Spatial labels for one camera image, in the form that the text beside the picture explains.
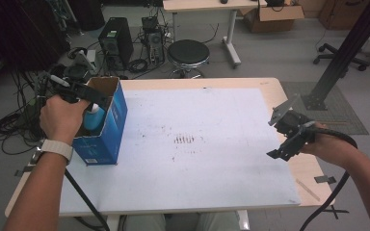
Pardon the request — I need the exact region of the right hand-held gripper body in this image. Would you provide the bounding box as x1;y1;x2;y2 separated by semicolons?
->
267;93;317;149

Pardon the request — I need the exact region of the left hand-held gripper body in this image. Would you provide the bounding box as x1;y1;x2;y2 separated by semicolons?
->
48;50;96;104

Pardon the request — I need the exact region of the blue bottle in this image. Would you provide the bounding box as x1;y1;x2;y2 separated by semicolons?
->
83;103;107;132

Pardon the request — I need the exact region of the blue cardboard box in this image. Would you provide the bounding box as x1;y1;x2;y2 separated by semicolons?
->
71;76;129;167

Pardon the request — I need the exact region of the person's right hand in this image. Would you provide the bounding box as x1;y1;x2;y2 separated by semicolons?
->
301;122;357;168

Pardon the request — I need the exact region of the person's left hand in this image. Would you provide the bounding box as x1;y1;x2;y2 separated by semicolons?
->
39;94;91;145

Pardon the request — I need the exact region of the thin wooden stick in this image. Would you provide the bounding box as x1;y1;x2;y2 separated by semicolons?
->
295;178;322;203

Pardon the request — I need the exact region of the black tape piece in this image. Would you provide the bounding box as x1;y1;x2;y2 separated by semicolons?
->
13;164;37;177
313;174;337;185

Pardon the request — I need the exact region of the grey floor mat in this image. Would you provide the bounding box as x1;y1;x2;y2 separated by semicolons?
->
280;80;370;136

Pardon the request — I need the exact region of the black computer tower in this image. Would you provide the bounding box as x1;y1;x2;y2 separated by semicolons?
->
97;16;135;70

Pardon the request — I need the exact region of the white watch band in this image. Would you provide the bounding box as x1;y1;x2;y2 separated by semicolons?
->
40;139;75;162

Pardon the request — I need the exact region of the white table mat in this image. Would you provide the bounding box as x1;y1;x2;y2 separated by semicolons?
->
59;88;302;216

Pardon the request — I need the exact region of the black office chair base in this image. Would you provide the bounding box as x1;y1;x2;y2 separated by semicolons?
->
312;42;370;72

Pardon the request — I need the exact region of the small open computer case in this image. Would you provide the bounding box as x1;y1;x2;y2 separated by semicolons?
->
141;15;167;65

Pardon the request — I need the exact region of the black round stool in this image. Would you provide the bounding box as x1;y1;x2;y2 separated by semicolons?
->
167;38;211;80

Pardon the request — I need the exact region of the open brown cardboard box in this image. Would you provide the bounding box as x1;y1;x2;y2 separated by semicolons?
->
239;3;305;34

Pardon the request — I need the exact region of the closed brown cardboard box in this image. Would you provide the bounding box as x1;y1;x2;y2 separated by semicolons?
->
317;0;370;32

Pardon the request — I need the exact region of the white desk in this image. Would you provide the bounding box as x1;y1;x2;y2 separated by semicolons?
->
162;0;268;70

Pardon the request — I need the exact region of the white cable plug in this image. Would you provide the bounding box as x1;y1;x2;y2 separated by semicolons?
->
49;74;71;89

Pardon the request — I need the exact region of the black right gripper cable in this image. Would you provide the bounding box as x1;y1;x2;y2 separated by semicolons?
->
302;120;359;231

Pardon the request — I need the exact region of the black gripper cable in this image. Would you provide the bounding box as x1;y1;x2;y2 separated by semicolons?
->
64;168;111;231
302;120;359;231

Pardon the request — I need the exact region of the coiled black cable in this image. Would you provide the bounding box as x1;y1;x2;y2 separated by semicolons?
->
127;58;149;74

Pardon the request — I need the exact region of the tangle of black floor cables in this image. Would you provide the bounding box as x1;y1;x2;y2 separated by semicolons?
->
0;68;46;156

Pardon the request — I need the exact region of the black metal stand post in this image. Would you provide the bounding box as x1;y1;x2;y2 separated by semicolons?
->
301;0;370;112

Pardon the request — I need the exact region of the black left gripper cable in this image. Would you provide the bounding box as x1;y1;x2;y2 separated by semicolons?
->
64;168;111;231

